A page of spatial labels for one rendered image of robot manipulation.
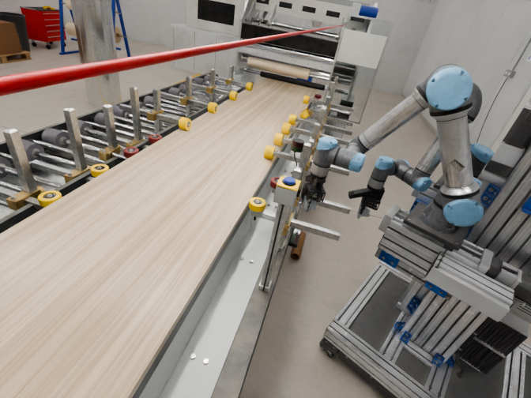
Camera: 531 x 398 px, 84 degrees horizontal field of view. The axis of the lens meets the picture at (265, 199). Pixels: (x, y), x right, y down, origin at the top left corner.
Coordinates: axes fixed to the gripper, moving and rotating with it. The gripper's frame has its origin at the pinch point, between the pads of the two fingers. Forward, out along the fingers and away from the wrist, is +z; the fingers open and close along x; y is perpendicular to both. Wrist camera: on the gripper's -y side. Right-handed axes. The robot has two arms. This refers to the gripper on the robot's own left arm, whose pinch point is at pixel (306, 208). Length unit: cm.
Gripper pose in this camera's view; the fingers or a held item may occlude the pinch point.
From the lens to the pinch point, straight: 137.7
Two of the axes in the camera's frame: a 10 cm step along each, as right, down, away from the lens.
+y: 0.8, 5.6, -8.2
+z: -1.6, 8.2, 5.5
